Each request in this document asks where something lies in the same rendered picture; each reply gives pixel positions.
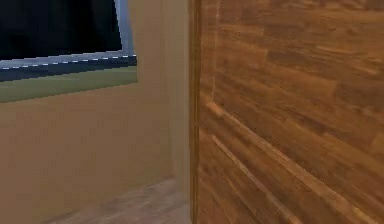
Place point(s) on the brown wooden cupboard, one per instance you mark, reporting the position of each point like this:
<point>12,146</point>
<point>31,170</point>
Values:
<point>290,113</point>

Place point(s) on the grey framed dark window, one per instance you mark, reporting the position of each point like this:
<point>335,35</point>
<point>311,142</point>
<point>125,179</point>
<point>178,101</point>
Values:
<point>60,30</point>

